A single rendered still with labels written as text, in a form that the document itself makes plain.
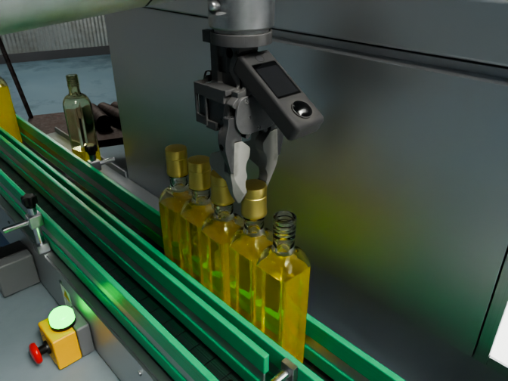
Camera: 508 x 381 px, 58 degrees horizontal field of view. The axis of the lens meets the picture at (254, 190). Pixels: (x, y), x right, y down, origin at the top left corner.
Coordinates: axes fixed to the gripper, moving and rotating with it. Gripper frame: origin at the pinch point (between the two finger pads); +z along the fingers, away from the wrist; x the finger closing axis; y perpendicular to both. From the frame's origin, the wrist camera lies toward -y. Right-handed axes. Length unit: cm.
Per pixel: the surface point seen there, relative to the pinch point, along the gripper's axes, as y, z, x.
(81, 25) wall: 629, 72, -248
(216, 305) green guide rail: 3.5, 19.5, 4.5
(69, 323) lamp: 28.8, 31.7, 19.0
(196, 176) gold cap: 10.7, 1.3, 1.6
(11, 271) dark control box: 55, 34, 21
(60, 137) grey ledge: 108, 27, -13
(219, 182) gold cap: 4.9, 0.0, 1.9
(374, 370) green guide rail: -19.6, 19.8, -3.0
